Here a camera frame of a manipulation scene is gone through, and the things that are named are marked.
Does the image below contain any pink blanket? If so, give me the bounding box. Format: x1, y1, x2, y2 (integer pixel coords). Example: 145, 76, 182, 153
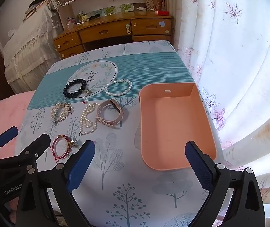
0, 91, 36, 161

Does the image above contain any tree print tablecloth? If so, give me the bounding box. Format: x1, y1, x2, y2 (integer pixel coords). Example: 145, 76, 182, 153
14, 40, 220, 227

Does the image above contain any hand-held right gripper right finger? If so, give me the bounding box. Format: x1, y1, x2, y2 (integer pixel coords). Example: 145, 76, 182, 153
184, 141, 266, 227

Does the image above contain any white pearl bracelet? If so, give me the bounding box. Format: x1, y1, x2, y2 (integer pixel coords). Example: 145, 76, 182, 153
105, 79, 133, 97

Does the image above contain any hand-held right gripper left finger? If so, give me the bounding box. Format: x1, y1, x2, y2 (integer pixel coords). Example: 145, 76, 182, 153
15, 140, 96, 227

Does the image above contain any red bangle bracelet with charms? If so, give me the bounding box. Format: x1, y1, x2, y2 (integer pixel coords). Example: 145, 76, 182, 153
51, 134, 79, 163

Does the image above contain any black bead bracelet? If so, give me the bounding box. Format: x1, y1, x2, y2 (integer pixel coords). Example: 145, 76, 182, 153
63, 78, 88, 99

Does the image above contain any floral container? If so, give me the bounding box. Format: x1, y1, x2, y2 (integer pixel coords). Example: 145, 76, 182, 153
146, 0, 165, 11

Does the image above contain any pearl cluster bracelet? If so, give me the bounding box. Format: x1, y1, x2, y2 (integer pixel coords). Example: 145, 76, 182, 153
50, 102, 74, 126

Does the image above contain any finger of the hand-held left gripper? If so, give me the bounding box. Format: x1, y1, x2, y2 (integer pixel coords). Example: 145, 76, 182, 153
0, 126, 18, 164
0, 134, 51, 174

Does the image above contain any wooden desk with drawers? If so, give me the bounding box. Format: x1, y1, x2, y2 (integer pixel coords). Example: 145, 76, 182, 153
53, 12, 175, 59

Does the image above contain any small pearl necklace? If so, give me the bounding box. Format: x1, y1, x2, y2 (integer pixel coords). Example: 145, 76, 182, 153
79, 102, 100, 136

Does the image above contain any pink plastic box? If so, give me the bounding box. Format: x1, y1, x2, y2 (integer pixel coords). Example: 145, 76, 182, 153
138, 82, 218, 173

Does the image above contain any white lace bed cover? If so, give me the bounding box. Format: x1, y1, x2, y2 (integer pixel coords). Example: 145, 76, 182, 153
2, 1, 63, 93

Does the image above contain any pink strap watch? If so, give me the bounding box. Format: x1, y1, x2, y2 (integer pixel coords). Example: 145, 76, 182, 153
95, 99, 124, 130

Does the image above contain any white leaf print curtain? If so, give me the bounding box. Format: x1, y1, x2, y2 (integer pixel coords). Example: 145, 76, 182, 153
168, 0, 270, 227

